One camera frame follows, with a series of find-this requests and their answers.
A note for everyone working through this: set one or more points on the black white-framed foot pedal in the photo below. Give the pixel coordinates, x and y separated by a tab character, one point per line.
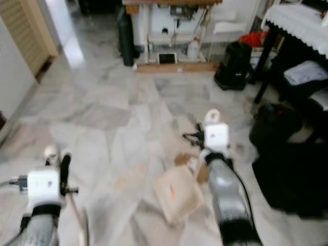
166	58

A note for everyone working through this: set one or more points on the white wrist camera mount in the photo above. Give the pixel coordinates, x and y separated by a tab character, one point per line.
217	137
43	185

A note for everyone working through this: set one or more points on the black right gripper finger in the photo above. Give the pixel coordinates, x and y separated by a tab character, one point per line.
199	134

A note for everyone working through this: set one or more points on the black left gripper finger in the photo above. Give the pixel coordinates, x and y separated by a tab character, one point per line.
66	164

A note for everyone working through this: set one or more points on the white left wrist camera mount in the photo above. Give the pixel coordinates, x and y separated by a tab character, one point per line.
43	185

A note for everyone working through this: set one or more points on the table with white lace cloth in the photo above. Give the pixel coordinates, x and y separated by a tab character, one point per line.
297	23

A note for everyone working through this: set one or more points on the wooden sewing machine table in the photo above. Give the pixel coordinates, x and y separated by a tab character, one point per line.
169	3

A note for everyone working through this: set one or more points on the red plastic bag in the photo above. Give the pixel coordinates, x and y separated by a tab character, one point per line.
253	38

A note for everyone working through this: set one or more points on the white plastic chair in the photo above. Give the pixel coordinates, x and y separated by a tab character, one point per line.
225	23

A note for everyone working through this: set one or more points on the black round waste bin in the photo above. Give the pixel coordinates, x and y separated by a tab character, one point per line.
274	123

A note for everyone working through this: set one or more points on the black canister vacuum cleaner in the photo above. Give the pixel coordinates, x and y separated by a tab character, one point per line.
233	66

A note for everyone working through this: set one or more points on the black rolled mat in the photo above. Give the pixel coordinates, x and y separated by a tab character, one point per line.
125	38

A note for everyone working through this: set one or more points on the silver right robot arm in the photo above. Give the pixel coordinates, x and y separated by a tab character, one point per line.
230	197

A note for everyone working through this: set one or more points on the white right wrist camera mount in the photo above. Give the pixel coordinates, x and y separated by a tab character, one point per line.
217	137

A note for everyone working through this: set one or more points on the brown cardboard piece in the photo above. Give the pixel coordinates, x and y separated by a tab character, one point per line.
182	159

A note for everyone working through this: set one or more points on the white plastic jug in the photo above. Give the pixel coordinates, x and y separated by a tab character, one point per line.
193	49

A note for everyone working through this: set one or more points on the large black bag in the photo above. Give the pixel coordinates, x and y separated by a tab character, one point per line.
294	182

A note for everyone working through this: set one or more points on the light wooden louvered door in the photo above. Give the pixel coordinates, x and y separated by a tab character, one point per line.
28	31

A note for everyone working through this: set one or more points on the folded grey cloth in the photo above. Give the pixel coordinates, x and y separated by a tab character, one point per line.
307	73

